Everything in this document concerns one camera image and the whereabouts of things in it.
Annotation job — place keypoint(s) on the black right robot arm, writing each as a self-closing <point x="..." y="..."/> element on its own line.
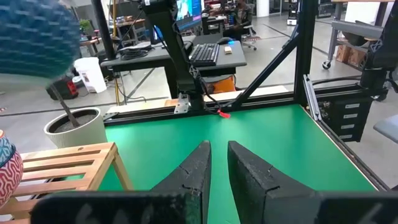
<point x="174" y="46"/>

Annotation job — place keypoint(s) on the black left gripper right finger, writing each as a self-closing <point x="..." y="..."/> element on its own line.
<point x="252" y="183"/>

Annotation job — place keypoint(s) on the silver metal bracket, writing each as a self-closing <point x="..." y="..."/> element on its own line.
<point x="182" y="104"/>

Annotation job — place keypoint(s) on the black aluminium table frame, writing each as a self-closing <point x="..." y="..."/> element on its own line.
<point x="304" y="46"/>

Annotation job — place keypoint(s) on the person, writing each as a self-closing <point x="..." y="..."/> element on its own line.
<point x="241" y="15"/>

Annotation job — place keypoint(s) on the office chair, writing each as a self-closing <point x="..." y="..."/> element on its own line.
<point x="250" y="39"/>

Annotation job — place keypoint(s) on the black control box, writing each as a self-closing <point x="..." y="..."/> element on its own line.
<point x="345" y="121"/>

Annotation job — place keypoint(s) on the grey office desk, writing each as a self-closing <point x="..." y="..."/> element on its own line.
<point x="227" y="60"/>

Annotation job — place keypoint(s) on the white plant pot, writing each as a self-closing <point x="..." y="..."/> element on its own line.
<point x="84" y="133"/>

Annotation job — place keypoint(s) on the small beige box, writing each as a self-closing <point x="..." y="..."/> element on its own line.
<point x="228" y="50"/>

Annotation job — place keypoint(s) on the small red maze pattern bowl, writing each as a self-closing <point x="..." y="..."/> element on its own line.
<point x="11" y="180"/>

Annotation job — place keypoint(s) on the orange bag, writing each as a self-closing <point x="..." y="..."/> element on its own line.
<point x="224" y="85"/>

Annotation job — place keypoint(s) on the black computer mouse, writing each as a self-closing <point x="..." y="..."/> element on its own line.
<point x="225" y="40"/>

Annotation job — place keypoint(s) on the silver aluminium rail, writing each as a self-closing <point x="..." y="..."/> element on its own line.
<point x="311" y="96"/>

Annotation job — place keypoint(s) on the black keyboard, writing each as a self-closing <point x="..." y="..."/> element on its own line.
<point x="204" y="54"/>

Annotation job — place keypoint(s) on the computer monitor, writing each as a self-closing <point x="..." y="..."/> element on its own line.
<point x="188" y="12"/>

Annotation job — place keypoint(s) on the grey wheeled cart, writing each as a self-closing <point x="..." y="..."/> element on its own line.
<point x="357" y="28"/>

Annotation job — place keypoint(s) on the cardboard box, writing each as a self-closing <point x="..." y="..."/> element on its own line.
<point x="349" y="56"/>

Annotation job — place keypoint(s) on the grey seat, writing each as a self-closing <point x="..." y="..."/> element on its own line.
<point x="388" y="127"/>

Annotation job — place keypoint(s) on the white trash bin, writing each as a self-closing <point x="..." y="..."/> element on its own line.
<point x="90" y="74"/>

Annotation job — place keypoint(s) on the navy diamond pattern bowl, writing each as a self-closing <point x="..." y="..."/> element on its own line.
<point x="37" y="37"/>

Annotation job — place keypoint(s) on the small blue patterned bowl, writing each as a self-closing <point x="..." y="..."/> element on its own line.
<point x="5" y="149"/>

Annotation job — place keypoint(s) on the black and red device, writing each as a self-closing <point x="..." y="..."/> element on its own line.
<point x="63" y="88"/>

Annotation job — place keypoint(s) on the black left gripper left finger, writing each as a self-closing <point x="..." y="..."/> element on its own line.
<point x="189" y="186"/>

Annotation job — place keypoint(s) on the black pole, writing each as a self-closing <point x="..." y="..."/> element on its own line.
<point x="104" y="31"/>

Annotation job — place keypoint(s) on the slatted bamboo shelf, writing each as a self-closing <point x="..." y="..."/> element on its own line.
<point x="77" y="161"/>

